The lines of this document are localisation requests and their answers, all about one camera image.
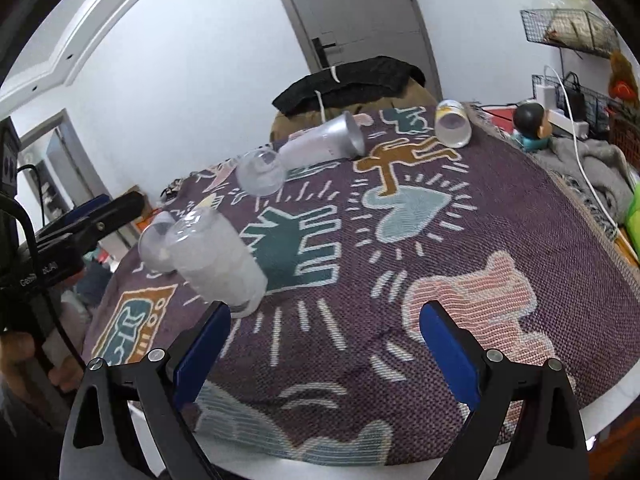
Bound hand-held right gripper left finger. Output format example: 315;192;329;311
59;301;232;480

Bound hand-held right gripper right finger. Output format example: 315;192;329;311
419;300;591;480

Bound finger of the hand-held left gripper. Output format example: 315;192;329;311
75;191;146;247
36;194;111;241

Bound tall frosted plastic cup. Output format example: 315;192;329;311
166;206;269;319

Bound small clear plastic cup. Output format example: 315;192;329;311
137;210;177;276

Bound round clear plastic cup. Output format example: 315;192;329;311
235;148;287;196

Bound silver and white cup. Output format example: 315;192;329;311
276;111;367;169

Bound yellow and white cup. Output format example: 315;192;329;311
433;99;473;149

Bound person's left hand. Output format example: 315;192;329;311
0;331;87;395

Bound purple printed blanket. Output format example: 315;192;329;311
81;105;640;467

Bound brown chair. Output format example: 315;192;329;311
269;80;442;144

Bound grey cloth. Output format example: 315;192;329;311
531;136;637;223

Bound black-headed toy figure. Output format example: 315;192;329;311
512;101;554;151

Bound white power strip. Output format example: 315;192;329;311
547;109;592;139

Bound black jacket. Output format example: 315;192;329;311
272;56;426;116

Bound white charger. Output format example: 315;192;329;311
534;83;557;111

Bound black bag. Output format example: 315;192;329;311
562;72;587;122

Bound grey door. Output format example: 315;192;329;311
264;0;444;102

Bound orange plush toy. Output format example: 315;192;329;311
607;51;640;102

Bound white charging cable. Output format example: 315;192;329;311
544;65;619;229

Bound white cord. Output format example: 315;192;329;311
314;66;341;124

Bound black door handle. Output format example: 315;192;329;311
312;37;337;74

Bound black wire wall rack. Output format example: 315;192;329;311
531;74;640;142

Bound black wire wall basket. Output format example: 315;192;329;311
520;7;621;59

